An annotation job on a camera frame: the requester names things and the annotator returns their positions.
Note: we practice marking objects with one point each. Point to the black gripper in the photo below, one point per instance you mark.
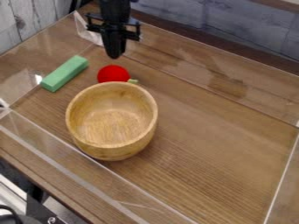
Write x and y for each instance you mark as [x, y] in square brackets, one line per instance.
[114, 32]

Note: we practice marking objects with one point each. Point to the black metal table bracket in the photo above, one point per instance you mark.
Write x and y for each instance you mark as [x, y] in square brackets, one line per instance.
[40, 212]

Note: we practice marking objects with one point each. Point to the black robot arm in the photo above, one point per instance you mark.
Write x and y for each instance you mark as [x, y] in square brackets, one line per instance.
[115, 11]

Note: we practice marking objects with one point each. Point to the red plush strawberry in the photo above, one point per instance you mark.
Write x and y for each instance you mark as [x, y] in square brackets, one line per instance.
[114, 73]

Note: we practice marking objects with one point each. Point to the green rectangular block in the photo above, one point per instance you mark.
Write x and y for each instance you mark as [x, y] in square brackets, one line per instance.
[64, 73]

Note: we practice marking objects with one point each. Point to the wooden bowl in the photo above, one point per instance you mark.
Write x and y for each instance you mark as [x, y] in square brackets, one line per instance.
[111, 119]

